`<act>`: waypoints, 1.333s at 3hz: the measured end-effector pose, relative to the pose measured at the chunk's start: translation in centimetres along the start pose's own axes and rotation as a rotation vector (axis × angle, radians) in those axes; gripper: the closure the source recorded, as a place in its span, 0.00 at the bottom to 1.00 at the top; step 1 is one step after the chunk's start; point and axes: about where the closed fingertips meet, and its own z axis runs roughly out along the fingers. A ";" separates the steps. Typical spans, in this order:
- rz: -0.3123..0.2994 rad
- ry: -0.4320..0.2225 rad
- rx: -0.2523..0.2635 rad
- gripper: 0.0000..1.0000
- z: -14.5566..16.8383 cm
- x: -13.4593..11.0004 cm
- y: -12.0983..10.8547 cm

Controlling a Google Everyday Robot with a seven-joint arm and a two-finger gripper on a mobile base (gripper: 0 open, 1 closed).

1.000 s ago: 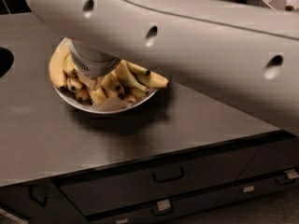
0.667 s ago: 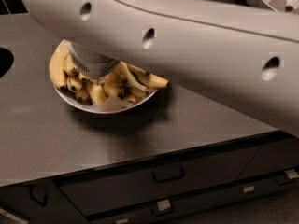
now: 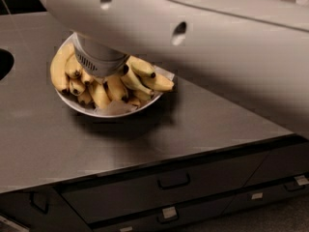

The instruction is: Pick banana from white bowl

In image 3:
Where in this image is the small yellow banana lower left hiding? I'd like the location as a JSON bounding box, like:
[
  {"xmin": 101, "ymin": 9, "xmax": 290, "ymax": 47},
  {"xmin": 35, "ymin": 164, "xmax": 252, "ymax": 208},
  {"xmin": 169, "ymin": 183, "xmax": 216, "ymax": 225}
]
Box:
[{"xmin": 70, "ymin": 78, "xmax": 86, "ymax": 97}]

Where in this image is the black drawer handle middle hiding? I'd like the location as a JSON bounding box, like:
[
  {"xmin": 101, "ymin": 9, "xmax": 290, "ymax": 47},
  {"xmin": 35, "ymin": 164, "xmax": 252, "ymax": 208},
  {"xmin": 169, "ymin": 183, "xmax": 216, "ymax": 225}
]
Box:
[{"xmin": 157, "ymin": 173, "xmax": 190, "ymax": 190}]

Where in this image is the small white label right drawer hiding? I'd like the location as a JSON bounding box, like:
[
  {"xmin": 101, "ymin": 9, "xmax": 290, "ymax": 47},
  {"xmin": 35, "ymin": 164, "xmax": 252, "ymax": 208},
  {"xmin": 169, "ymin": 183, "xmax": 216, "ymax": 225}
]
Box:
[{"xmin": 251, "ymin": 192, "xmax": 263, "ymax": 200}]

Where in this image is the small yellow banana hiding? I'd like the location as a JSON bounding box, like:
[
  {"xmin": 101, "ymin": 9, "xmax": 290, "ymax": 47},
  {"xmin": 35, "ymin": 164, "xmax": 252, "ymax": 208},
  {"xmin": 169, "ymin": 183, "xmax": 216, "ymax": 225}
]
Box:
[
  {"xmin": 77, "ymin": 90, "xmax": 92, "ymax": 105},
  {"xmin": 70, "ymin": 78, "xmax": 86, "ymax": 97},
  {"xmin": 128, "ymin": 97, "xmax": 141, "ymax": 107}
]

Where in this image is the upper middle drawer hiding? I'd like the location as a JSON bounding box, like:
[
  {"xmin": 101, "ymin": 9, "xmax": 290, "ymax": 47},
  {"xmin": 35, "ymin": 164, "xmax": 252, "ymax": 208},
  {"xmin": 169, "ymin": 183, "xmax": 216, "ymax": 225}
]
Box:
[{"xmin": 61, "ymin": 152, "xmax": 267, "ymax": 223}]

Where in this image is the small yellow banana bottom left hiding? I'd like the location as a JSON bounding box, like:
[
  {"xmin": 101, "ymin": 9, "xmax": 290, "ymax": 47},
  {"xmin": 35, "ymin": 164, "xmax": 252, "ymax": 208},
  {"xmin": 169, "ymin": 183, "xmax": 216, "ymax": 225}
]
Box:
[{"xmin": 77, "ymin": 90, "xmax": 92, "ymax": 105}]

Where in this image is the yellow banana centre right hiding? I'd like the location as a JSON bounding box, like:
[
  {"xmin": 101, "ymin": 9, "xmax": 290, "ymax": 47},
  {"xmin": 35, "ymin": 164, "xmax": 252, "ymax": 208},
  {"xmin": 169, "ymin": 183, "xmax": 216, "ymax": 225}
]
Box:
[{"xmin": 121, "ymin": 65, "xmax": 154, "ymax": 96}]

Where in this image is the white label on right drawer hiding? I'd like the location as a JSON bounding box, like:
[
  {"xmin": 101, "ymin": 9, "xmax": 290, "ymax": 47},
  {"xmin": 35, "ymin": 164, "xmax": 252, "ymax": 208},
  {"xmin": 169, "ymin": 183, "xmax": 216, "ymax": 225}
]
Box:
[{"xmin": 295, "ymin": 175, "xmax": 309, "ymax": 186}]

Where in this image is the leftmost yellow banana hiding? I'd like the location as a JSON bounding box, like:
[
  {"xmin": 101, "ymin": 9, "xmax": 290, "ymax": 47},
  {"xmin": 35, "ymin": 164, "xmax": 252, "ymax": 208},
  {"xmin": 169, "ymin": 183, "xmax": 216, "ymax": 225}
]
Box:
[{"xmin": 50, "ymin": 43, "xmax": 74, "ymax": 94}]

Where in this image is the yellow banana bottom centre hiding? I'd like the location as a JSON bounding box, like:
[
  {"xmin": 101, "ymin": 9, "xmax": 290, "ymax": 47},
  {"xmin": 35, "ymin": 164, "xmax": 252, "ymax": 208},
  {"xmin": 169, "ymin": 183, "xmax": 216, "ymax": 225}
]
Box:
[{"xmin": 88, "ymin": 81, "xmax": 111, "ymax": 109}]

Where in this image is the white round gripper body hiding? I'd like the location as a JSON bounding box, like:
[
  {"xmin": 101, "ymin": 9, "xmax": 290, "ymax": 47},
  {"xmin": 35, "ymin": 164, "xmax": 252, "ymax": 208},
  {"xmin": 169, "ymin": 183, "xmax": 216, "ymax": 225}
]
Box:
[{"xmin": 71, "ymin": 33, "xmax": 128, "ymax": 77}]

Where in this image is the white bowl with bananas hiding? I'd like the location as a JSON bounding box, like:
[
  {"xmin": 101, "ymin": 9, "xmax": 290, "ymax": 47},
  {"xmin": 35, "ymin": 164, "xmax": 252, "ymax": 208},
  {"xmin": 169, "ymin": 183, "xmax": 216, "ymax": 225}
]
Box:
[{"xmin": 53, "ymin": 32, "xmax": 177, "ymax": 119}]

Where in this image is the short yellow banana upper left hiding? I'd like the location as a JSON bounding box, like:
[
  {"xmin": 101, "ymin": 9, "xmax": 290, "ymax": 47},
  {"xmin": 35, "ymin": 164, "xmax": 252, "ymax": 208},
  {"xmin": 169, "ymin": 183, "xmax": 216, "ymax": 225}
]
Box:
[{"xmin": 80, "ymin": 70, "xmax": 94, "ymax": 86}]

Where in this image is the left cabinet door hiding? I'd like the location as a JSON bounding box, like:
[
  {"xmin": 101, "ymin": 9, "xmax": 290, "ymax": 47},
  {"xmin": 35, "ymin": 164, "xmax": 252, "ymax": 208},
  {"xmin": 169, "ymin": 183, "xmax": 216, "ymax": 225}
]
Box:
[{"xmin": 0, "ymin": 188, "xmax": 92, "ymax": 232}]

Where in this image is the right lower drawer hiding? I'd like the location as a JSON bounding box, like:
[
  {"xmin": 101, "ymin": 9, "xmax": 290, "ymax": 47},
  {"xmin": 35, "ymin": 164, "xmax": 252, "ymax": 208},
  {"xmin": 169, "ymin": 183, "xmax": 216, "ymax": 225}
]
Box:
[{"xmin": 224, "ymin": 177, "xmax": 309, "ymax": 214}]

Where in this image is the upper right yellow banana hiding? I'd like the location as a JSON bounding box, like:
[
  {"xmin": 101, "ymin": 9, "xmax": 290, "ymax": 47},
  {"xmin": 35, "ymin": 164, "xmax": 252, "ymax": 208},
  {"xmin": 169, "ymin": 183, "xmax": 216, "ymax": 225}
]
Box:
[{"xmin": 126, "ymin": 56, "xmax": 155, "ymax": 78}]

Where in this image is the yellow banana lower right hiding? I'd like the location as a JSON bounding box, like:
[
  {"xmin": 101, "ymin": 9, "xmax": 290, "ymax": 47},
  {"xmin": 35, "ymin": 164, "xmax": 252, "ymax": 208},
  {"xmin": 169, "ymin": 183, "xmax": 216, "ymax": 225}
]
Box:
[{"xmin": 131, "ymin": 90, "xmax": 153, "ymax": 102}]

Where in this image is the rightmost yellow banana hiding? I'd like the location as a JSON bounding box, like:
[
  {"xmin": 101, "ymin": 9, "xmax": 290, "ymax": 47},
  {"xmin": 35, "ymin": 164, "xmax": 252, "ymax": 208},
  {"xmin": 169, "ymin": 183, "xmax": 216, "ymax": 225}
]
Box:
[{"xmin": 141, "ymin": 73, "xmax": 175, "ymax": 92}]

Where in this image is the right upper drawer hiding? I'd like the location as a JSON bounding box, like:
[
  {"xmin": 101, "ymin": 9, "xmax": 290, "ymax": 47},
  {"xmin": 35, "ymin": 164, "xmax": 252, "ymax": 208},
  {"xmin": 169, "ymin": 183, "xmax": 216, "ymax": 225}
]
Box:
[{"xmin": 246, "ymin": 142, "xmax": 309, "ymax": 187}]

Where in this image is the black handle left door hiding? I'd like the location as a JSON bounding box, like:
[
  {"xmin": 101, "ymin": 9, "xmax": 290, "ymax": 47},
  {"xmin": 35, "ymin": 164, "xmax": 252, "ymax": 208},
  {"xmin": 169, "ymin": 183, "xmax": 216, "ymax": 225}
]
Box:
[{"xmin": 29, "ymin": 191, "xmax": 49, "ymax": 215}]

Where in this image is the white label lower middle drawer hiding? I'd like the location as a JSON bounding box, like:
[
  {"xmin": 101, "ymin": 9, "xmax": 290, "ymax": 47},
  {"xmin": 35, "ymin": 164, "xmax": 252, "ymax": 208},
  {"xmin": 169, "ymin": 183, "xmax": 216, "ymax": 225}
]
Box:
[{"xmin": 162, "ymin": 207, "xmax": 177, "ymax": 219}]

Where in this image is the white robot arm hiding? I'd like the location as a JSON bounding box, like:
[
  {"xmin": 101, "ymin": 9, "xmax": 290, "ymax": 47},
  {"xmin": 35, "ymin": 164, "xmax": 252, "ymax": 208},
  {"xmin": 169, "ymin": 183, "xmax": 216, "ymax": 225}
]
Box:
[{"xmin": 40, "ymin": 0, "xmax": 309, "ymax": 137}]

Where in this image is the small yellow banana bottom right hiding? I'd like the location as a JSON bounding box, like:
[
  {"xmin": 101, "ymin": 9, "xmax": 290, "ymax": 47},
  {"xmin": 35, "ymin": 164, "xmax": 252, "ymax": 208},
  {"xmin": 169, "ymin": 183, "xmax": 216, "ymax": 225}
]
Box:
[{"xmin": 128, "ymin": 97, "xmax": 141, "ymax": 107}]

